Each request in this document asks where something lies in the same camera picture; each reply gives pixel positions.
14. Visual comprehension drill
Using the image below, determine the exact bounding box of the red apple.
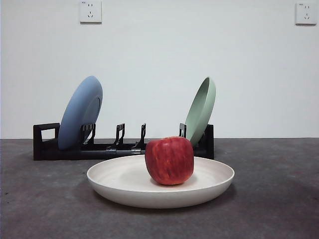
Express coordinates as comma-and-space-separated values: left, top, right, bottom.
145, 135, 194, 186

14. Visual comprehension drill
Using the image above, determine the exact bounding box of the cream yellow plate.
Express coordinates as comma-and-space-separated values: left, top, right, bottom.
86, 154, 236, 209

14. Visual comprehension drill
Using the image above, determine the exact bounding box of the green plate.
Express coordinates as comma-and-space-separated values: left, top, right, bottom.
184, 76, 217, 150

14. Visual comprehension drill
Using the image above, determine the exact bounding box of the blue plate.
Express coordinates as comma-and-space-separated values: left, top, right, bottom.
57, 75, 104, 151

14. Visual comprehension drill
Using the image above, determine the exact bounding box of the black plate rack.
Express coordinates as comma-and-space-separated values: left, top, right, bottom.
33, 122, 215, 161

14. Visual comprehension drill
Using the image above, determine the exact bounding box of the white wall socket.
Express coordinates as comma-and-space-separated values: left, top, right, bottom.
295, 2, 317, 25
79, 0, 102, 24

